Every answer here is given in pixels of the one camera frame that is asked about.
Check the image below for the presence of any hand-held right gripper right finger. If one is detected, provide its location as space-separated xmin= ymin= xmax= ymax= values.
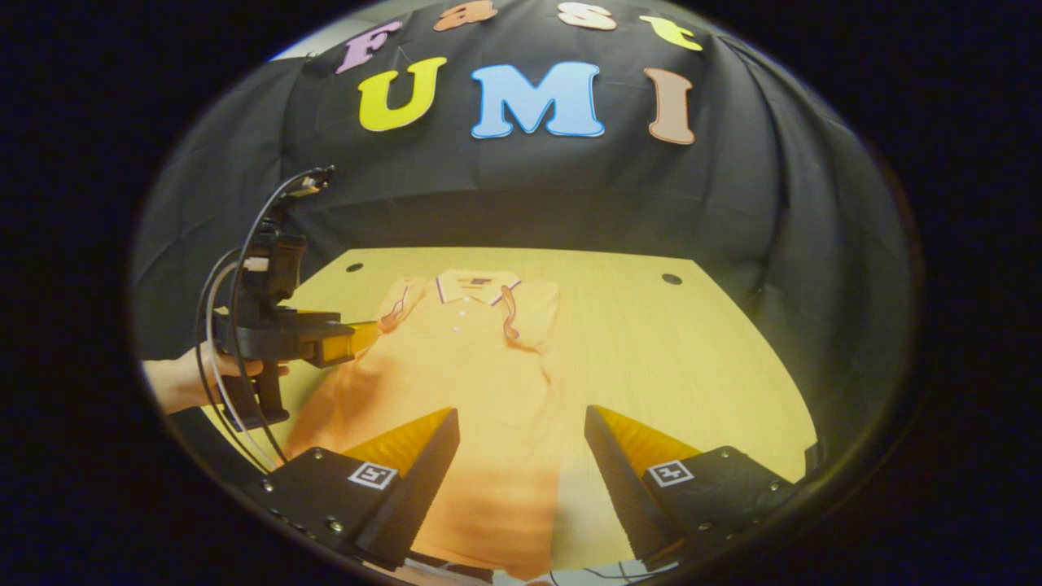
xmin=584 ymin=405 xmax=796 ymax=572

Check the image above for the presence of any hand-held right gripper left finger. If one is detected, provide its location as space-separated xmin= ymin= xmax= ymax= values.
xmin=243 ymin=407 xmax=462 ymax=572

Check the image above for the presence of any orange T-shirt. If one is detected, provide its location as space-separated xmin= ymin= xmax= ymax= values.
xmin=281 ymin=269 xmax=563 ymax=580

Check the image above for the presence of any black backdrop cloth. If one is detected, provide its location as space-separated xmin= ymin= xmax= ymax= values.
xmin=130 ymin=0 xmax=925 ymax=489

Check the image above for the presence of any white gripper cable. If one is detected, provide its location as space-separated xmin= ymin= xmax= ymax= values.
xmin=204 ymin=259 xmax=278 ymax=473

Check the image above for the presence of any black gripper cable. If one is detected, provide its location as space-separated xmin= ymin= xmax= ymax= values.
xmin=194 ymin=167 xmax=335 ymax=477

